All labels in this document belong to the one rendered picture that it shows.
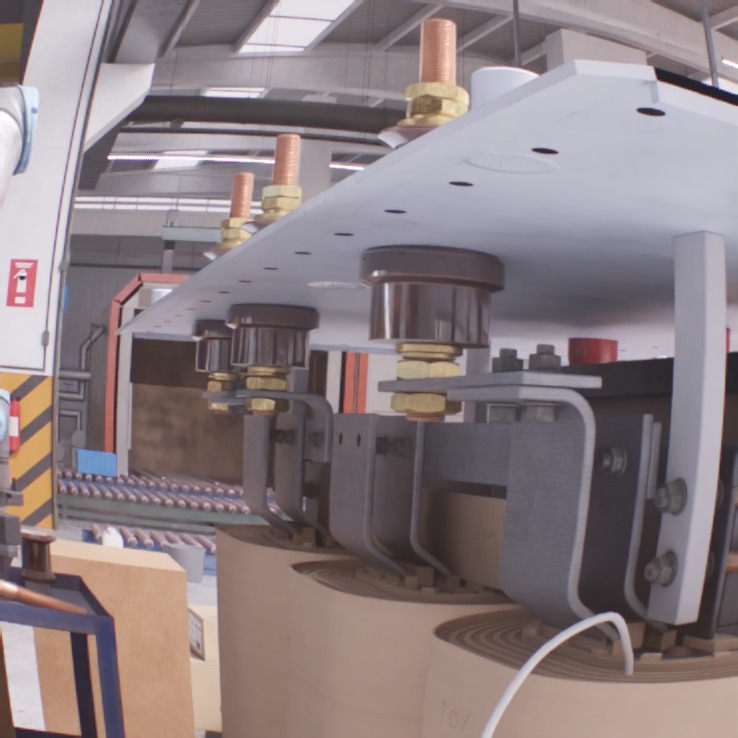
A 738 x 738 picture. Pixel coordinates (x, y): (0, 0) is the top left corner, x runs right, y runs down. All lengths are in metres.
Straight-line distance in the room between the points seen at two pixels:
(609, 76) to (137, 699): 2.13
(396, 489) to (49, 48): 10.95
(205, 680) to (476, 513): 3.22
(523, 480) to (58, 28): 11.39
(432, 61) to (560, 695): 0.54
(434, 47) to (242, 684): 0.92
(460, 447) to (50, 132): 10.76
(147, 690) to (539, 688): 1.77
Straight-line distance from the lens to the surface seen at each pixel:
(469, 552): 1.19
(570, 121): 0.52
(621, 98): 0.47
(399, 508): 1.22
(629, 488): 0.79
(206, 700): 4.36
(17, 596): 1.82
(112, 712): 1.81
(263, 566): 1.53
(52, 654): 2.41
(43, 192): 11.61
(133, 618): 2.40
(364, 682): 1.12
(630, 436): 0.79
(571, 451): 0.77
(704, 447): 0.75
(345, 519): 1.23
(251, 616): 1.56
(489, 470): 1.04
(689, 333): 0.77
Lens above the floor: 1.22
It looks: 3 degrees up
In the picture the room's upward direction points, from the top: 3 degrees clockwise
